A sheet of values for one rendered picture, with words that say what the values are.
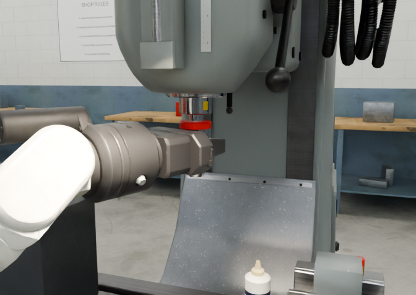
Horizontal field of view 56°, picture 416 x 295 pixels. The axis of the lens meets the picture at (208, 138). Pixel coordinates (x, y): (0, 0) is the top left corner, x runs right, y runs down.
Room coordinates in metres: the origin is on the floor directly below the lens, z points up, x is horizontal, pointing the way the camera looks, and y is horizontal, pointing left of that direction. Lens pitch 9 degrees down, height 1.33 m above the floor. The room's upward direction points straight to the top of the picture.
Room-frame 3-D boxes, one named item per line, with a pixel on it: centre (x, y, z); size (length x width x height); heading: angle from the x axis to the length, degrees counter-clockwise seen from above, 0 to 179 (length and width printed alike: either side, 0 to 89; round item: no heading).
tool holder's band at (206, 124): (0.57, 0.02, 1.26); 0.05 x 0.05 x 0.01
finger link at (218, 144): (0.54, -0.01, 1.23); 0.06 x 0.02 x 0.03; 139
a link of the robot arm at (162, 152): (0.50, 0.08, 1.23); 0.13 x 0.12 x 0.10; 49
